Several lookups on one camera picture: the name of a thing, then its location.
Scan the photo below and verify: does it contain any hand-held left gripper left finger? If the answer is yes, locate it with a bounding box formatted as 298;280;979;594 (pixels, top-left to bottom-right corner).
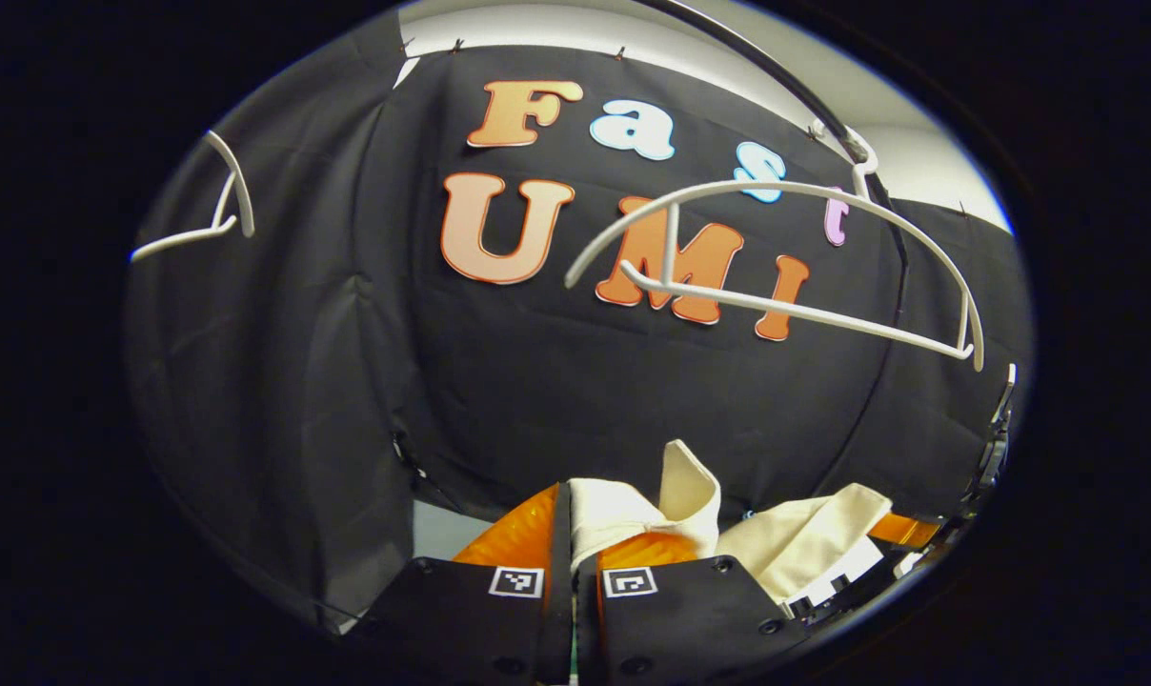
366;483;575;686

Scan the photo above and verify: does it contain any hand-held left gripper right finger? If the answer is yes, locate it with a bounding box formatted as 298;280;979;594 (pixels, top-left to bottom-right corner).
575;532;810;686

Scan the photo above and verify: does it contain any cream collared shirt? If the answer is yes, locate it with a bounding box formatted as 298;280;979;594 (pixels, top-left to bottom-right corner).
568;438;893;606

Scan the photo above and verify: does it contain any white plastic hanger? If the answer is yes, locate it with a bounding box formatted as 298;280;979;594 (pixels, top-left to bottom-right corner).
130;130;255;264
564;119;986;373

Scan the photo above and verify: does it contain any black backdrop cloth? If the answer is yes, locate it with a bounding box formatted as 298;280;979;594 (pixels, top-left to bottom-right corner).
123;10;1034;635

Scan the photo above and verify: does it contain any row of black clips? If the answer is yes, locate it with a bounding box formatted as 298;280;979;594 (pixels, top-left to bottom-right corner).
401;36;967;212

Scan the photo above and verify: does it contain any black clothes rack rail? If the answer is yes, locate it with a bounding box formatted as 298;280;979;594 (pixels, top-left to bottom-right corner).
652;0;912;458

